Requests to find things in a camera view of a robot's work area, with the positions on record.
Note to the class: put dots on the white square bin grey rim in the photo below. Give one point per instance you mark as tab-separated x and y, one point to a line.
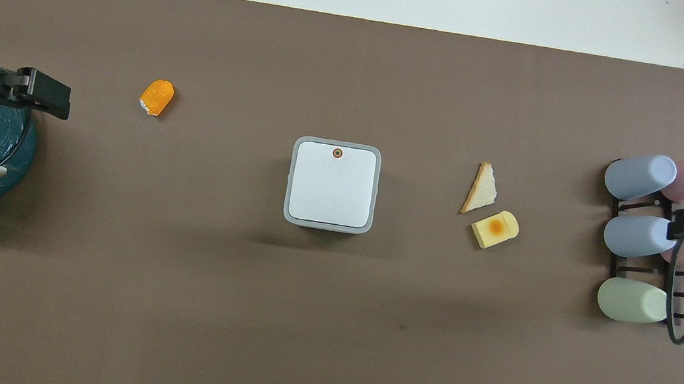
333	185

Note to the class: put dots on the orange food piece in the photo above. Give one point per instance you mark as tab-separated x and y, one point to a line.
157	97

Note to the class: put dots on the triangular bread slice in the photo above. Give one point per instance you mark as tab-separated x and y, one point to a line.
482	191

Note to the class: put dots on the yellow cheese piece orange spot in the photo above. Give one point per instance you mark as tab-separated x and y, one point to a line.
496	229

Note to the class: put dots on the blue cup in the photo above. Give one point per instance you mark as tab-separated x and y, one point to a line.
640	176
637	236

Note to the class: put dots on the green cup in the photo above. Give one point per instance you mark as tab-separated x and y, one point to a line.
631	301

